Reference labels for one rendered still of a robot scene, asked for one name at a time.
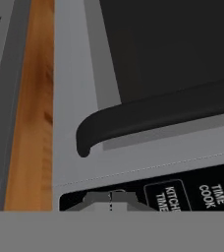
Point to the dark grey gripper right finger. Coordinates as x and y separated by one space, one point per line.
125 201

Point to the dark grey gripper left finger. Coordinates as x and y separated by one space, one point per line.
96 201

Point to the grey microwave oven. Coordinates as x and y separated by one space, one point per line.
196 183

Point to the grey microwave door, black window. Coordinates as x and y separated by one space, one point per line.
71 98

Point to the wooden cupboard panel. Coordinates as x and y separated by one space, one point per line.
33 114

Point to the grey appliance with black panel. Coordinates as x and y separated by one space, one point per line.
2 98

